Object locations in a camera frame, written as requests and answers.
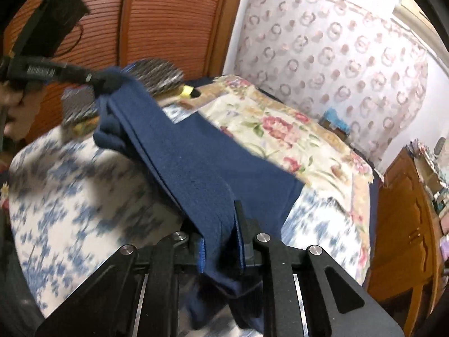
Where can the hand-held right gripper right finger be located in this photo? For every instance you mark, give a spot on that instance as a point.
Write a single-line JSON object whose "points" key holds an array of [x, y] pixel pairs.
{"points": [[240, 249]]}

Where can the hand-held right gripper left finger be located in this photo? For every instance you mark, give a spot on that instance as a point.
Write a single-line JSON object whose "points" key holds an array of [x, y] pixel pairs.
{"points": [[201, 256]]}

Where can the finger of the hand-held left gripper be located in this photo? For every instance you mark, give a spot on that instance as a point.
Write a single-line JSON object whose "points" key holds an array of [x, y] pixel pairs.
{"points": [[100, 79]]}

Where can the navy printed t-shirt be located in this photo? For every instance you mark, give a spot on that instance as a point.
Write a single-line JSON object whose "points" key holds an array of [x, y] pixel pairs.
{"points": [[196, 161]]}

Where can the person's left hand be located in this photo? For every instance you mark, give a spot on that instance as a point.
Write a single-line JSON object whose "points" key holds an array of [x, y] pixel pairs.
{"points": [[15, 101]]}

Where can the dark circle-patterned pillow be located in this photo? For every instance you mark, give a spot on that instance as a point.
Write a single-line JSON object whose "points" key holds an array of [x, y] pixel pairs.
{"points": [[158, 72]]}

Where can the wooden louvred wardrobe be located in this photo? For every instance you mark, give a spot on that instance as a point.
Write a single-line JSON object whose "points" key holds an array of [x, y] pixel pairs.
{"points": [[168, 24]]}

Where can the blue floral white bedspread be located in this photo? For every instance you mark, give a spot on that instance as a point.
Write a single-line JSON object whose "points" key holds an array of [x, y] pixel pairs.
{"points": [[70, 189]]}

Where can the pink floral blanket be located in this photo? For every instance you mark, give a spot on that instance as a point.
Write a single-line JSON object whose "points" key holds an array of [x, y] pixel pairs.
{"points": [[280, 126]]}

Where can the blue plastic bag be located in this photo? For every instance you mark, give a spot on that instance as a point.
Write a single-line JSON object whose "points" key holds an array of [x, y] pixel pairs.
{"points": [[336, 121]]}

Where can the wooden cabinet desk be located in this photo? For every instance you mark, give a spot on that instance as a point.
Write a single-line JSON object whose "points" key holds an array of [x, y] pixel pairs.
{"points": [[400, 217]]}

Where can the purple tissue packet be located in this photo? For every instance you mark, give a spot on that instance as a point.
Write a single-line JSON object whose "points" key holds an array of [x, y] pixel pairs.
{"points": [[443, 251]]}

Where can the sheer curtain with circle print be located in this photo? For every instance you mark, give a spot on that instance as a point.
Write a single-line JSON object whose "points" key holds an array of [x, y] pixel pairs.
{"points": [[333, 59]]}

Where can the beige wall air conditioner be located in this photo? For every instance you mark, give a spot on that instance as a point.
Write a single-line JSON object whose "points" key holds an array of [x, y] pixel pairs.
{"points": [[408, 7]]}

